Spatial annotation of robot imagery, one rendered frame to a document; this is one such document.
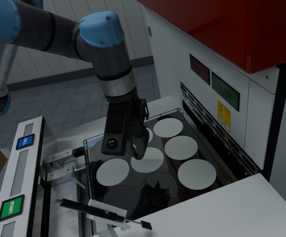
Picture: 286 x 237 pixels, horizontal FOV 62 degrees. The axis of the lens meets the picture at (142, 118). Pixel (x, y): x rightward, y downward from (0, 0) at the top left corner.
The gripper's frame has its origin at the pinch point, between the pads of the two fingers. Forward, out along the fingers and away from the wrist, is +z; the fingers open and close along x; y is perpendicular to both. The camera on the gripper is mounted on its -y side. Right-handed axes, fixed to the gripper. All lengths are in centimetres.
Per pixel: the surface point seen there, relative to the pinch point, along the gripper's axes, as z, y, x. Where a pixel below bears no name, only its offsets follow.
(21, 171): 1.6, -4.8, 34.9
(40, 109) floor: 97, 160, 186
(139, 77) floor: 97, 220, 70
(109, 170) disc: 7.2, 1.2, 10.6
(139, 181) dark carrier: 7.1, -2.1, 0.7
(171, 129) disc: 7.1, 18.8, -5.8
